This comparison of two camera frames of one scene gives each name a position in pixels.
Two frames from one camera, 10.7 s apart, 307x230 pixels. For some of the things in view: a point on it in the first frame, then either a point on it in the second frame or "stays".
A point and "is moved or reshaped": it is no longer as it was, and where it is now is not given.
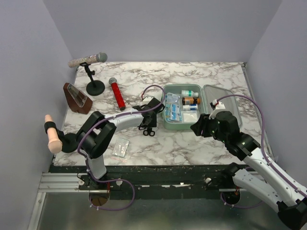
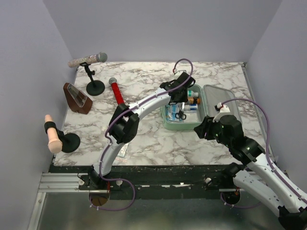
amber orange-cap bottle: [187, 100] stays
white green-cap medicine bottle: [189, 93] stays
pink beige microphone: [54, 143] stays
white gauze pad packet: [190, 116] stays
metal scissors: [149, 131] to [180, 114]
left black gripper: [154, 123] to [183, 99]
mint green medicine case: [182, 104] stays
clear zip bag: [120, 150] stays
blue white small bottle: [191, 107] is moved or reshaped
